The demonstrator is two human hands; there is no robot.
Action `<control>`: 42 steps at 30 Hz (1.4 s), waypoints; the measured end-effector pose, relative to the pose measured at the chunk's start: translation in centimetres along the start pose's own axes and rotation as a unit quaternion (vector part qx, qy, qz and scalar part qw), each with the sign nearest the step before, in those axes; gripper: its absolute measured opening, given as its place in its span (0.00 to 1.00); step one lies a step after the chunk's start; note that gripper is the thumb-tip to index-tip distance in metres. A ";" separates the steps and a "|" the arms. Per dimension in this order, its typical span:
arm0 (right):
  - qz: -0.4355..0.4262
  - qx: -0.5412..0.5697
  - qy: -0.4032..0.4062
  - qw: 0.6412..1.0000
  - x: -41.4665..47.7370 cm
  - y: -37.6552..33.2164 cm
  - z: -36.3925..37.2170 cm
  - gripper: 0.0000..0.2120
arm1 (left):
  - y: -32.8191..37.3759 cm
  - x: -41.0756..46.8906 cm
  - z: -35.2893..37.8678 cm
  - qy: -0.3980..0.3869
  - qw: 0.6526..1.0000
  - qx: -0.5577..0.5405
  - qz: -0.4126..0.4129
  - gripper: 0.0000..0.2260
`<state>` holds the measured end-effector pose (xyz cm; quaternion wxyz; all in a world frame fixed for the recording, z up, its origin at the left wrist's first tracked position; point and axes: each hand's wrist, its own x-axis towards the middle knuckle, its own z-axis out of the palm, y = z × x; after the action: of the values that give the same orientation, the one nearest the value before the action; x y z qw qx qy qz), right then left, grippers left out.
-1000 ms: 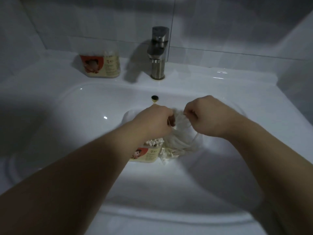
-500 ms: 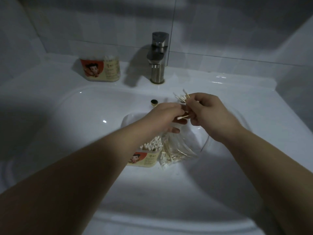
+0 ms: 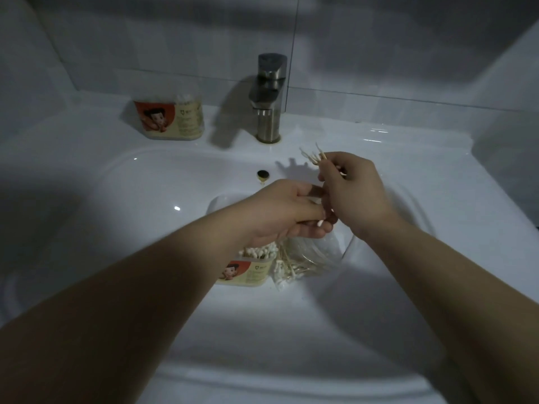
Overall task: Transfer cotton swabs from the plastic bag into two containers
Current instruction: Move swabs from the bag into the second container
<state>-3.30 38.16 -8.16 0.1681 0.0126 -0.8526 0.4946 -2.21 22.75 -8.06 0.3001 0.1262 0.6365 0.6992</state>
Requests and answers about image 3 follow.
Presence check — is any person's right hand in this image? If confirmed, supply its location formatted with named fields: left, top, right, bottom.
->
left=318, top=151, right=401, bottom=243

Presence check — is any person's left hand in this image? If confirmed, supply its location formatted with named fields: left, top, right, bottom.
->
left=249, top=179, right=338, bottom=249

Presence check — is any bundle of cotton swabs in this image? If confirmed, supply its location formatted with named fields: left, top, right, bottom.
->
left=299, top=142, right=348, bottom=177

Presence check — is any clear plastic bag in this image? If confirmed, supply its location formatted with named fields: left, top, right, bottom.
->
left=273, top=225, right=342, bottom=291

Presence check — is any person's left forearm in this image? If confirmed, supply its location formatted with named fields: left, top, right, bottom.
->
left=0, top=193, right=271, bottom=404

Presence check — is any person's right forearm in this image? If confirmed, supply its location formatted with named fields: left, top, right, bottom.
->
left=358, top=216, right=539, bottom=404

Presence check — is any pile of cotton swabs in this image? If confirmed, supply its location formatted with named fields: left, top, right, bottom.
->
left=274, top=247, right=333, bottom=291

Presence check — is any open cotton swab box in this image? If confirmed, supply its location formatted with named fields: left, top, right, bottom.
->
left=216, top=241, right=281, bottom=288

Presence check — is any stainless steel faucet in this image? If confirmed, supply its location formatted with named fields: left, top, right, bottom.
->
left=248, top=53, right=289, bottom=144

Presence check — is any white ceramic sink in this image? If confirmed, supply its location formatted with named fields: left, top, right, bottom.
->
left=0, top=90, right=539, bottom=404

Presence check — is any cotton swab box, cartoon label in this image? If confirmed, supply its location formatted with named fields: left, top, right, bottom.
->
left=133, top=94, right=206, bottom=142

